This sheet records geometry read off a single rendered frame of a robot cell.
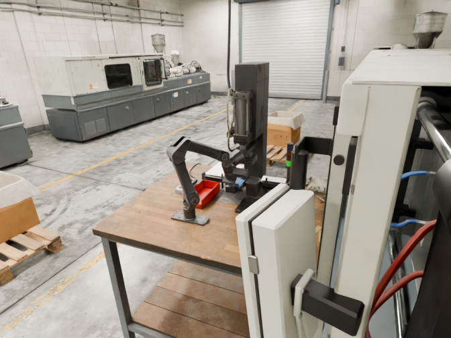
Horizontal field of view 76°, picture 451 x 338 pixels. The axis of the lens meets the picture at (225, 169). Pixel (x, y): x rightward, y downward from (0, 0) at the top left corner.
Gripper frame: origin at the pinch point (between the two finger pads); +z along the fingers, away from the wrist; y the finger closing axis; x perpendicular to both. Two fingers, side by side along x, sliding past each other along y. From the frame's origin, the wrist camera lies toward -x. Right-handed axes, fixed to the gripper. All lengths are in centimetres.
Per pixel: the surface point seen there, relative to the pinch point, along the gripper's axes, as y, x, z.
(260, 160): 30.7, -7.3, 14.9
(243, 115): 28.1, -2.8, -28.0
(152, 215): -31.9, 35.8, -6.1
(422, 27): 439, -158, 150
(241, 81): 44, 2, -38
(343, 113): -51, -52, -106
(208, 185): 3.2, 19.9, 11.7
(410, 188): -2, -83, -23
